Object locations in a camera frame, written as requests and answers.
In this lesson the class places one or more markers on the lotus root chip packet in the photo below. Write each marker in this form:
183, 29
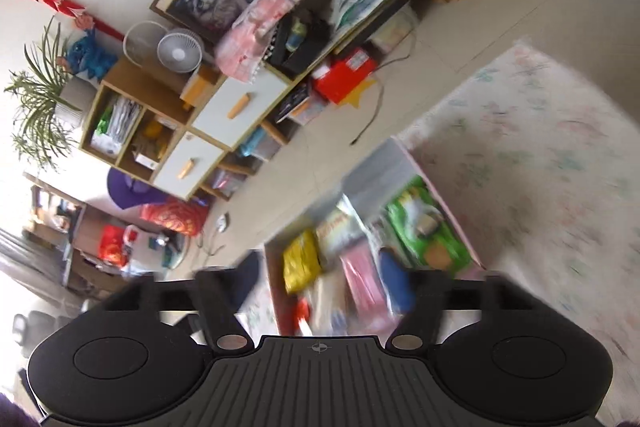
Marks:
337, 232

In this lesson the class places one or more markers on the black case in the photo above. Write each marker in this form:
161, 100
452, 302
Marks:
310, 52

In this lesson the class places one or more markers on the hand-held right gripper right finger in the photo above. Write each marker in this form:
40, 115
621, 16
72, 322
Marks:
397, 282

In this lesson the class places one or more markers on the blue plush toy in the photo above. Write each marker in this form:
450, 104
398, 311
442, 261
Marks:
92, 57

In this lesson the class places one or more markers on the red cardboard box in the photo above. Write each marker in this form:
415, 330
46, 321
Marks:
345, 77

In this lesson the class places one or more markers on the wooden storage rack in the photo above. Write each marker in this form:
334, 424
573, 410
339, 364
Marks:
75, 232

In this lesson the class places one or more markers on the pink cardboard box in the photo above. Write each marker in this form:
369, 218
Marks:
372, 167

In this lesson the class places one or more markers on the small white floor device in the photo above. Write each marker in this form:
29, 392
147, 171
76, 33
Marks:
222, 222

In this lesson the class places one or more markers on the white shopping bag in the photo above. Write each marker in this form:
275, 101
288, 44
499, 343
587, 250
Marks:
145, 252

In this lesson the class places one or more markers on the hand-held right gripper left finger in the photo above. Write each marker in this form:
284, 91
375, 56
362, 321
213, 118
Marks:
248, 279

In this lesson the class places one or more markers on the clear bin with dark lid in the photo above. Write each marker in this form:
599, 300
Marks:
300, 104

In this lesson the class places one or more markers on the potted green plant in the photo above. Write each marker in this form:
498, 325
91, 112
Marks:
75, 102

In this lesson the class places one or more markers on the stack of papers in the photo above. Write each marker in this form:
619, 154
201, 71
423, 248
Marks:
120, 122

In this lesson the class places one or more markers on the yellow snack packet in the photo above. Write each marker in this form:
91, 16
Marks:
300, 262

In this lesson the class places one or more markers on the clear bin with blue lid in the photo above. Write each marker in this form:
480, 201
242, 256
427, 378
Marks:
260, 144

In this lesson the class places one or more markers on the red gift bag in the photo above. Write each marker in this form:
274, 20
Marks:
112, 247

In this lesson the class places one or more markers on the red printed bag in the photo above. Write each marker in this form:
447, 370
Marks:
172, 217

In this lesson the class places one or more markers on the floral cloth mat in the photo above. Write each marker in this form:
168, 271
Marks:
550, 157

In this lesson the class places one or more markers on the green biscuit packet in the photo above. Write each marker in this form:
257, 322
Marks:
430, 232

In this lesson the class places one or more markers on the tall white fan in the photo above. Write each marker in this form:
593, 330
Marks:
137, 42

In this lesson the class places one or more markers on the pink nougat packet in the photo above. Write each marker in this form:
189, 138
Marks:
365, 282

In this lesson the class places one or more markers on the low wooden drawer cabinet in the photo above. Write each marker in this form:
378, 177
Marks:
235, 107

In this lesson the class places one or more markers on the white plastic bin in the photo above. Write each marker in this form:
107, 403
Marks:
395, 29

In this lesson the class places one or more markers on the small white desk fan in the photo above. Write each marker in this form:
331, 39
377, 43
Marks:
180, 52

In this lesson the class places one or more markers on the purple hat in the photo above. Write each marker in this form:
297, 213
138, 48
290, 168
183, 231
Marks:
125, 189

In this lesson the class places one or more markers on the yellow cardboard box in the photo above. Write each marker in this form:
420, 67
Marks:
197, 89

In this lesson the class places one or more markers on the tall wooden shelf cabinet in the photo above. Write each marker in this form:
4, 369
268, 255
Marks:
185, 167

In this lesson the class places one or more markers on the small clear storage bin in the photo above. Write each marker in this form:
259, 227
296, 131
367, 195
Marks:
227, 184

